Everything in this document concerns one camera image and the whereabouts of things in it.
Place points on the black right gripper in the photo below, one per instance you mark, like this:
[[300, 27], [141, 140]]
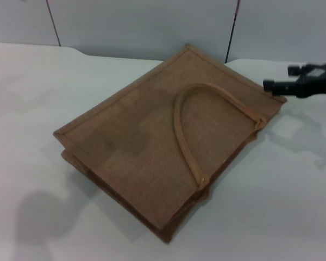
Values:
[[318, 81]]

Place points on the brown jute tote bag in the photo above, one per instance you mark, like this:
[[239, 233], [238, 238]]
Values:
[[141, 146]]

